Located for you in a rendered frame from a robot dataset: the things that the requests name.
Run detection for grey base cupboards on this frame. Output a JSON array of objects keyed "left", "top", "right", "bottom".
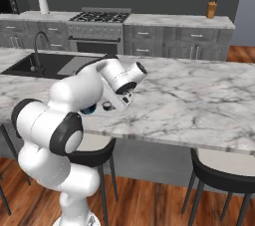
[
  {"left": 124, "top": 24, "right": 235, "bottom": 63},
  {"left": 0, "top": 20, "right": 72, "bottom": 53}
]

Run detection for black tap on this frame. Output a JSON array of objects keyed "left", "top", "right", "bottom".
[{"left": 29, "top": 31, "right": 51, "bottom": 74}]

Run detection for white paper towel roll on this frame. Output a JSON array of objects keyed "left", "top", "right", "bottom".
[{"left": 37, "top": 0, "right": 51, "bottom": 16}]

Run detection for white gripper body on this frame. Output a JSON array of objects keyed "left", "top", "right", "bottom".
[{"left": 111, "top": 98, "right": 129, "bottom": 113}]

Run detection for black stool with pale seat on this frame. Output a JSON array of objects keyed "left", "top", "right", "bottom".
[
  {"left": 65, "top": 133, "right": 120, "bottom": 226},
  {"left": 180, "top": 147, "right": 255, "bottom": 226}
]

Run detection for blue yogurt container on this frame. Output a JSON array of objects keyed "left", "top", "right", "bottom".
[{"left": 79, "top": 103, "right": 99, "bottom": 115}]

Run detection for small black-white yogurt container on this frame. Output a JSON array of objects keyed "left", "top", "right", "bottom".
[{"left": 102, "top": 101, "right": 116, "bottom": 112}]

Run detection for wooden knife block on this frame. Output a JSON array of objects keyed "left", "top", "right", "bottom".
[{"left": 205, "top": 0, "right": 219, "bottom": 20}]

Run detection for steel range with hob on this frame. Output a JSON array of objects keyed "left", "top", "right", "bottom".
[{"left": 67, "top": 7, "right": 132, "bottom": 56}]

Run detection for black sink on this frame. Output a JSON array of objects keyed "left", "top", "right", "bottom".
[{"left": 0, "top": 52, "right": 105, "bottom": 81}]

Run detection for black microwave oven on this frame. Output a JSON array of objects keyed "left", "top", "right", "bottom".
[{"left": 0, "top": 0, "right": 31, "bottom": 16}]

